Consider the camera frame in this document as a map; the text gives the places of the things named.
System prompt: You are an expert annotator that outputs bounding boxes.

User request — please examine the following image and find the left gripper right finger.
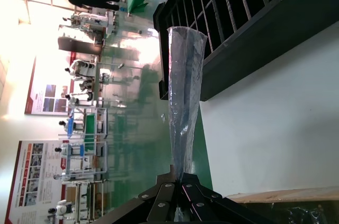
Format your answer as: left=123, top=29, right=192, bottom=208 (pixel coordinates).
left=181, top=173, right=276, bottom=224

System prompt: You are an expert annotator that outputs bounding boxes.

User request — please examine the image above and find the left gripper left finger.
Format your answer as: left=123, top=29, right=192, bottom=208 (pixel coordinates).
left=92, top=173, right=177, bottom=224

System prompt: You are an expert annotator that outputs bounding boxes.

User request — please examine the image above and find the grey antistatic plastic bag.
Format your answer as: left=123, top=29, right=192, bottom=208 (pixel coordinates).
left=284, top=204, right=339, bottom=224
left=166, top=25, right=208, bottom=222

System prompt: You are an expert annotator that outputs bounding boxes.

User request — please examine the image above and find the brown cardboard box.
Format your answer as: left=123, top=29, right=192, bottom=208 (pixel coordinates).
left=226, top=186, right=339, bottom=224

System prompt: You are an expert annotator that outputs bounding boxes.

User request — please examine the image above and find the black slotted plastic container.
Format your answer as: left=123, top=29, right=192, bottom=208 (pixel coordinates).
left=153, top=0, right=339, bottom=102

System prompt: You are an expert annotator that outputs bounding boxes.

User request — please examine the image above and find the white rack with green panel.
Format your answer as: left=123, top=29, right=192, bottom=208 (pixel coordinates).
left=57, top=109, right=110, bottom=140

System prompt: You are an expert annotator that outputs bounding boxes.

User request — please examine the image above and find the dark door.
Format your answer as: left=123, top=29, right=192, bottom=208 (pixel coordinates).
left=57, top=35, right=103, bottom=56

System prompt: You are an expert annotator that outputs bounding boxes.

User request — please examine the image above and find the white frame workbench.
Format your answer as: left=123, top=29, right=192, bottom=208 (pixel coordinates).
left=65, top=181, right=113, bottom=224

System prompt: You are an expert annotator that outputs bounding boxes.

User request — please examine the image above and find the white frame rack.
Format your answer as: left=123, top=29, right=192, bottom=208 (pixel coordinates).
left=61, top=140, right=109, bottom=176

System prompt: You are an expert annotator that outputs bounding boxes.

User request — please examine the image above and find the wall poster with orange row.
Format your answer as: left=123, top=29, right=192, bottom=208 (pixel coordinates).
left=4, top=140, right=69, bottom=223

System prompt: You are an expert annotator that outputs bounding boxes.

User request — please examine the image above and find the wall poster with dark photos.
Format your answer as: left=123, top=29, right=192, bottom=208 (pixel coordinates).
left=24, top=55, right=77, bottom=115

